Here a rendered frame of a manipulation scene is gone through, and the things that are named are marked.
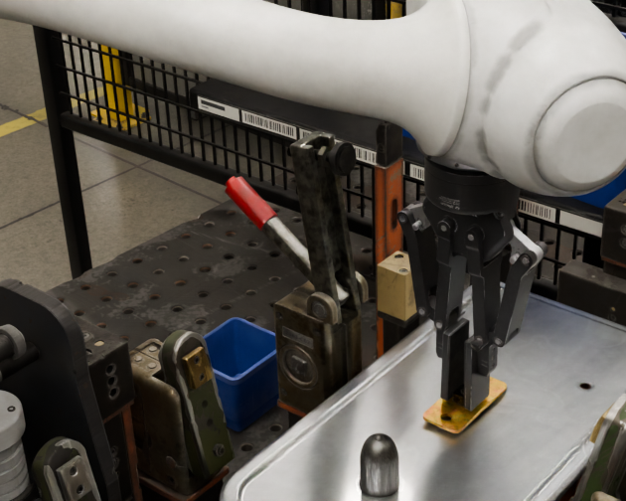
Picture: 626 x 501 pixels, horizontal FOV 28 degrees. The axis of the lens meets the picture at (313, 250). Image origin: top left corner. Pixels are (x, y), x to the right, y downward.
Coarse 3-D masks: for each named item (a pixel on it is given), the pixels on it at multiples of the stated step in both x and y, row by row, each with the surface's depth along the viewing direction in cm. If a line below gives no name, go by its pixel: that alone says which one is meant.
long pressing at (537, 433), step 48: (432, 336) 119; (528, 336) 118; (576, 336) 118; (624, 336) 118; (384, 384) 113; (432, 384) 112; (528, 384) 112; (576, 384) 112; (624, 384) 112; (288, 432) 107; (336, 432) 107; (384, 432) 107; (432, 432) 107; (480, 432) 106; (528, 432) 106; (576, 432) 106; (240, 480) 102; (288, 480) 102; (336, 480) 102; (432, 480) 101; (480, 480) 101; (528, 480) 101; (576, 480) 102
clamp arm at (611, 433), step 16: (624, 400) 90; (608, 416) 90; (624, 416) 90; (592, 432) 92; (608, 432) 90; (624, 432) 89; (592, 448) 92; (608, 448) 91; (624, 448) 90; (592, 464) 93; (608, 464) 92; (624, 464) 94; (592, 480) 93; (608, 480) 92; (576, 496) 95
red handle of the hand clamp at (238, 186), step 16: (240, 176) 117; (240, 192) 116; (240, 208) 116; (256, 208) 115; (256, 224) 115; (272, 224) 115; (272, 240) 115; (288, 240) 115; (288, 256) 115; (304, 256) 114; (304, 272) 114
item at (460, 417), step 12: (492, 384) 111; (504, 384) 111; (456, 396) 108; (492, 396) 109; (432, 408) 108; (444, 408) 108; (456, 408) 108; (480, 408) 108; (432, 420) 107; (444, 420) 107; (456, 420) 107; (468, 420) 107; (456, 432) 106
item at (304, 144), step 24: (312, 144) 108; (336, 144) 106; (312, 168) 107; (336, 168) 105; (312, 192) 108; (336, 192) 110; (312, 216) 109; (336, 216) 111; (312, 240) 110; (336, 240) 112; (312, 264) 112; (336, 264) 113; (336, 288) 112
